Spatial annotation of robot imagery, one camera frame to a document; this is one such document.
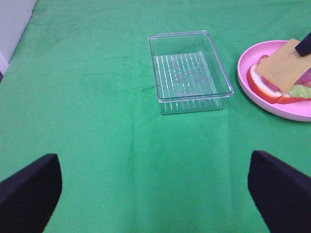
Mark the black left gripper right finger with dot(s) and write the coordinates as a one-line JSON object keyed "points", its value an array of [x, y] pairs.
{"points": [[281, 193]]}

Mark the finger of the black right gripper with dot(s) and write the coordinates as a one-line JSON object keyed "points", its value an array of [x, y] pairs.
{"points": [[304, 47]]}

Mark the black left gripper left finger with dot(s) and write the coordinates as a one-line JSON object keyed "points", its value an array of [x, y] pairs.
{"points": [[29, 197]]}

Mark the yellow cheese slice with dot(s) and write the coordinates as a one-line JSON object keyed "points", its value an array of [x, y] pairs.
{"points": [[285, 66]]}

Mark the green lettuce leaf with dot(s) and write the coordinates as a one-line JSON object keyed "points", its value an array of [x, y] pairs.
{"points": [[300, 91]]}

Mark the bread slice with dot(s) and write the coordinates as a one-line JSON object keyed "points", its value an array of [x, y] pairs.
{"points": [[264, 92]]}

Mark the pink round plate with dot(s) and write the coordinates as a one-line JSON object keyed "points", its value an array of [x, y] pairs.
{"points": [[298, 111]]}

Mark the left clear plastic tray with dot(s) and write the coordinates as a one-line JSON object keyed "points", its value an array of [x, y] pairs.
{"points": [[188, 72]]}

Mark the green table cloth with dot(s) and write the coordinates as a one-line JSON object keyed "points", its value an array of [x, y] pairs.
{"points": [[81, 85]]}

